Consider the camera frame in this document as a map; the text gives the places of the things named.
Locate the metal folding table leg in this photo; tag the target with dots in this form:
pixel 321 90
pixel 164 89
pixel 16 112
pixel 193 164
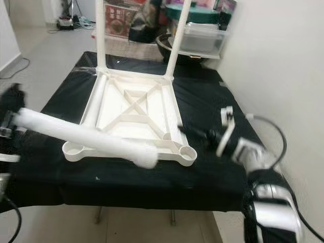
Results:
pixel 172 218
pixel 98 216

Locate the black plastic table cloth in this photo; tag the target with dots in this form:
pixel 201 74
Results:
pixel 131 187

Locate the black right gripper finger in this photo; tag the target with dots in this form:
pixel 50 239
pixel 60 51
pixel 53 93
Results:
pixel 192 130

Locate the white appliance cabinet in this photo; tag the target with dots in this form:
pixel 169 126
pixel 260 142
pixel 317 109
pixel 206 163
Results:
pixel 83 10

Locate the black shiny bag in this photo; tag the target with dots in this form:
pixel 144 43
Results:
pixel 147 25

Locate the clear plastic storage box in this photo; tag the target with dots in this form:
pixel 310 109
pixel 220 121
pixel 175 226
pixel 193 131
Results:
pixel 205 38

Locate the dark printed carton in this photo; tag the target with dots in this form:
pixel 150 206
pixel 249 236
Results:
pixel 227 7

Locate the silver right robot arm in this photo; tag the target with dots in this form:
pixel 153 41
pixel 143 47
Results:
pixel 253 154

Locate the clear tape strip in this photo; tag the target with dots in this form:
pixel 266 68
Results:
pixel 88 71

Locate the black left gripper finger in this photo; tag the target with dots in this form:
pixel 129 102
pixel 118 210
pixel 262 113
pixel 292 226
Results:
pixel 14 96

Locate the clear storage box orange lid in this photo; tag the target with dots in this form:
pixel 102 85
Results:
pixel 121 23

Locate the garment steamer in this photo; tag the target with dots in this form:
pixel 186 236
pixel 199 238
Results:
pixel 65 23

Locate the white plastic children table top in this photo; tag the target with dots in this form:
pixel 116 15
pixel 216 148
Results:
pixel 116 106

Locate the beige cloth cover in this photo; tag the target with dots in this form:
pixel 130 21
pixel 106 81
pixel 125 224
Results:
pixel 131 48

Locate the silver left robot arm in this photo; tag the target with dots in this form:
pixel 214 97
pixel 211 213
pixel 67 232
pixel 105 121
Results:
pixel 4 187

